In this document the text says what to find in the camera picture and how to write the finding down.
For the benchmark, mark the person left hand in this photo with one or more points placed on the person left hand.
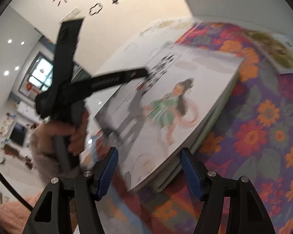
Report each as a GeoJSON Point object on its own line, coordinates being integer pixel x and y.
{"type": "Point", "coordinates": [42, 145]}

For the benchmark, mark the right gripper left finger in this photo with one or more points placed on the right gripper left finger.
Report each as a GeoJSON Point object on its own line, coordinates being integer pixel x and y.
{"type": "Point", "coordinates": [51, 213]}

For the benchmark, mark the rabbit slope picture book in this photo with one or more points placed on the rabbit slope picture book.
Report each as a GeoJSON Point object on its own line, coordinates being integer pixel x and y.
{"type": "Point", "coordinates": [274, 51]}

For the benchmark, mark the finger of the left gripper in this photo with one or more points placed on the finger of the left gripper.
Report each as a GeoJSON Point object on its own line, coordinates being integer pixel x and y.
{"type": "Point", "coordinates": [117, 78]}

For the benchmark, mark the white calligraphy book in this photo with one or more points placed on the white calligraphy book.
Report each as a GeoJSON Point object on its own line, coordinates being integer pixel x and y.
{"type": "Point", "coordinates": [285, 40]}

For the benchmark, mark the floral quilted mat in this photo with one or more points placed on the floral quilted mat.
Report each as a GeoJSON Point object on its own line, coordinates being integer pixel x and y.
{"type": "Point", "coordinates": [252, 137]}

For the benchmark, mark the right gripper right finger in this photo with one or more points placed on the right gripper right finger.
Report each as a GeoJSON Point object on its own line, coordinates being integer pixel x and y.
{"type": "Point", "coordinates": [247, 213]}

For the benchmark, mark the white bookshelf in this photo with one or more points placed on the white bookshelf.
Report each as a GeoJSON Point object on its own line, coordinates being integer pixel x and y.
{"type": "Point", "coordinates": [275, 15]}

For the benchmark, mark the teal green cover book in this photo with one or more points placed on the teal green cover book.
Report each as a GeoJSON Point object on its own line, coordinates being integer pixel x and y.
{"type": "Point", "coordinates": [194, 141]}

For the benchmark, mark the wall mounted television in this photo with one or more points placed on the wall mounted television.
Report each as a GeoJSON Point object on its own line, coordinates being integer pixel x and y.
{"type": "Point", "coordinates": [18, 134]}

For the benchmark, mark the left grey sleeve forearm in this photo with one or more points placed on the left grey sleeve forearm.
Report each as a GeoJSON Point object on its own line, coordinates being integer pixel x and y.
{"type": "Point", "coordinates": [49, 168]}

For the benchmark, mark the white mermaid cover book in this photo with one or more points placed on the white mermaid cover book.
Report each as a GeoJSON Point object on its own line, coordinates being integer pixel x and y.
{"type": "Point", "coordinates": [150, 120]}

